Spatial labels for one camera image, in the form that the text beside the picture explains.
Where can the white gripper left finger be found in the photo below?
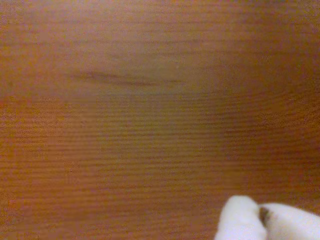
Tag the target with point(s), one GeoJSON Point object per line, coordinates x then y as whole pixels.
{"type": "Point", "coordinates": [240, 220]}

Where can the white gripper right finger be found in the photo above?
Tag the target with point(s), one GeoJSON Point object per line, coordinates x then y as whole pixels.
{"type": "Point", "coordinates": [292, 222]}

